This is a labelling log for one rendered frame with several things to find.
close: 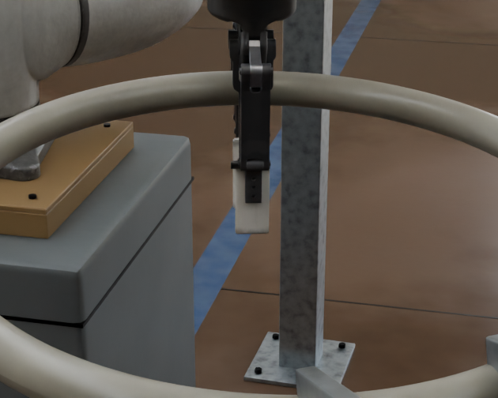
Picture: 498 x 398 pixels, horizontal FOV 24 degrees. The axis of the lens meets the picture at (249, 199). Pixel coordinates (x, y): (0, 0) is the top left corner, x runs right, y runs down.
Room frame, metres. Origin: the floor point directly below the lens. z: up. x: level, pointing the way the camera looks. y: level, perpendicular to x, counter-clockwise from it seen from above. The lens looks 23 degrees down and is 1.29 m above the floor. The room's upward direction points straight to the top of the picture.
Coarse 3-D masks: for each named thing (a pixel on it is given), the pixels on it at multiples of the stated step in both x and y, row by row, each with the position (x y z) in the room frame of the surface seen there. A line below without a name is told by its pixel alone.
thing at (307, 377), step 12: (492, 336) 0.54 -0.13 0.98; (492, 348) 0.54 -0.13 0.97; (492, 360) 0.54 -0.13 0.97; (300, 372) 0.51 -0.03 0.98; (312, 372) 0.50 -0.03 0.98; (300, 384) 0.50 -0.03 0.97; (312, 384) 0.49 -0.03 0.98; (324, 384) 0.48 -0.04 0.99; (336, 384) 0.48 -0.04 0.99; (300, 396) 0.50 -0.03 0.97; (312, 396) 0.49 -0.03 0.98; (324, 396) 0.47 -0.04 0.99; (336, 396) 0.46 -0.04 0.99; (348, 396) 0.46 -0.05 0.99
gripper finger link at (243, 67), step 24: (240, 72) 0.90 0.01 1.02; (264, 72) 0.89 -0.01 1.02; (240, 96) 0.91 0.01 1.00; (264, 96) 0.90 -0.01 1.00; (240, 120) 0.91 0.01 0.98; (264, 120) 0.90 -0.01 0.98; (240, 144) 0.91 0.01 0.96; (264, 144) 0.91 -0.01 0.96; (240, 168) 0.91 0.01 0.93; (264, 168) 0.91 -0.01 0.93
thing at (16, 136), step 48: (96, 96) 0.90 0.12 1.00; (144, 96) 0.92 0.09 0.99; (192, 96) 0.94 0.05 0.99; (288, 96) 0.95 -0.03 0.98; (336, 96) 0.94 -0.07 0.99; (384, 96) 0.93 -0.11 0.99; (432, 96) 0.91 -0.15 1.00; (0, 144) 0.81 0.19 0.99; (480, 144) 0.87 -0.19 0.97; (0, 336) 0.55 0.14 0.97; (48, 384) 0.52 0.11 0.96; (96, 384) 0.52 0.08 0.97; (144, 384) 0.51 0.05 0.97; (432, 384) 0.52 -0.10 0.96; (480, 384) 0.52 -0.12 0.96
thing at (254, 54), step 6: (252, 42) 0.92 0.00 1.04; (258, 42) 0.92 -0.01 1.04; (252, 48) 0.92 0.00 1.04; (258, 48) 0.92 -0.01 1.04; (252, 54) 0.91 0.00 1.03; (258, 54) 0.91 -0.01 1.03; (252, 60) 0.90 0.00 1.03; (258, 60) 0.90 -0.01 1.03; (252, 66) 0.90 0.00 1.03; (258, 66) 0.90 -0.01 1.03; (252, 72) 0.89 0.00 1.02; (258, 72) 0.89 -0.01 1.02; (252, 78) 0.90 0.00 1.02; (258, 78) 0.90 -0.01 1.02; (252, 84) 0.90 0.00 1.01; (258, 84) 0.90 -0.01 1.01
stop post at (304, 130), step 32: (320, 0) 2.10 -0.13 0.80; (288, 32) 2.12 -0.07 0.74; (320, 32) 2.10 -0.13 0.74; (288, 64) 2.12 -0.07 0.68; (320, 64) 2.10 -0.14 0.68; (288, 128) 2.12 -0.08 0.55; (320, 128) 2.10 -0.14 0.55; (288, 160) 2.12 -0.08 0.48; (320, 160) 2.10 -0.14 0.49; (288, 192) 2.12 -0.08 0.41; (320, 192) 2.11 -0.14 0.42; (288, 224) 2.12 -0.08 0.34; (320, 224) 2.12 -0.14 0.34; (288, 256) 2.12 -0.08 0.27; (320, 256) 2.12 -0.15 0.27; (288, 288) 2.12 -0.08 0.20; (320, 288) 2.13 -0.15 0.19; (288, 320) 2.12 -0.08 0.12; (320, 320) 2.14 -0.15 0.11; (288, 352) 2.12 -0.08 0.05; (320, 352) 2.15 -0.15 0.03; (352, 352) 2.18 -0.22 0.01; (288, 384) 2.05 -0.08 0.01
